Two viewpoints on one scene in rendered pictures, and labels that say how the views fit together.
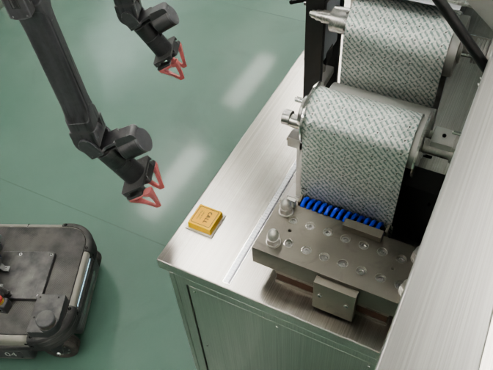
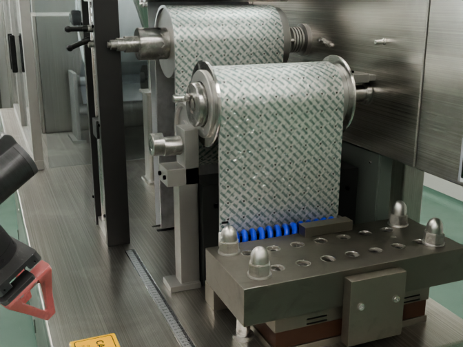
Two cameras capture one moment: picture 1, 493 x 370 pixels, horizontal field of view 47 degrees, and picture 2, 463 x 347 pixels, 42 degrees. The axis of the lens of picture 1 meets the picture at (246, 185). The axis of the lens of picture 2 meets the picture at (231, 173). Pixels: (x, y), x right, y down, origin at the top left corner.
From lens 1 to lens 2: 0.99 m
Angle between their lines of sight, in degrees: 53
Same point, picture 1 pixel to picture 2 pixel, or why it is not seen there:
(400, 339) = not seen: outside the picture
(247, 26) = not seen: outside the picture
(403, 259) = (387, 230)
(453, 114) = not seen: hidden behind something
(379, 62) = (219, 62)
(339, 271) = (359, 259)
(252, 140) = (55, 274)
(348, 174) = (281, 158)
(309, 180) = (232, 201)
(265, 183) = (127, 295)
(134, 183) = (12, 261)
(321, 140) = (245, 116)
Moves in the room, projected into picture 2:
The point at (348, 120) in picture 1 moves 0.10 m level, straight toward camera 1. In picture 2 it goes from (266, 76) to (309, 82)
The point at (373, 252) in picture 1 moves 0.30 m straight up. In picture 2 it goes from (359, 237) to (371, 60)
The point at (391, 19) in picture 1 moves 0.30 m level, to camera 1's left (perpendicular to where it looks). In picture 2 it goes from (215, 12) to (99, 15)
